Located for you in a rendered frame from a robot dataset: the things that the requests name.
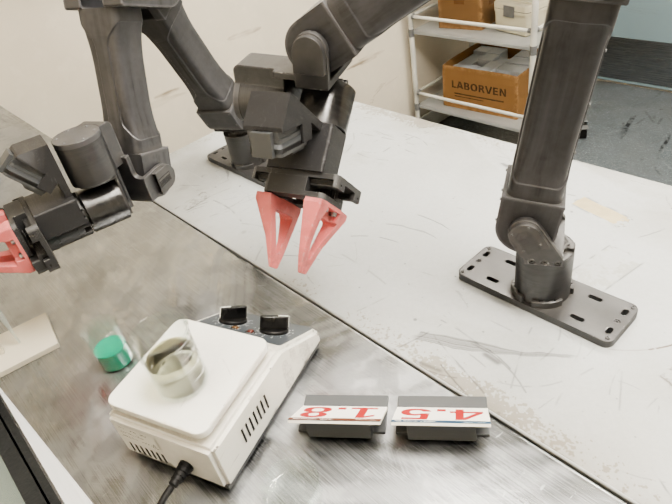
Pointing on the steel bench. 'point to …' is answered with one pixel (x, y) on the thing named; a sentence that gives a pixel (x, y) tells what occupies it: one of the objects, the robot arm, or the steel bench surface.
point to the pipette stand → (35, 335)
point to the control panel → (259, 329)
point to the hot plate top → (214, 358)
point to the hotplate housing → (245, 419)
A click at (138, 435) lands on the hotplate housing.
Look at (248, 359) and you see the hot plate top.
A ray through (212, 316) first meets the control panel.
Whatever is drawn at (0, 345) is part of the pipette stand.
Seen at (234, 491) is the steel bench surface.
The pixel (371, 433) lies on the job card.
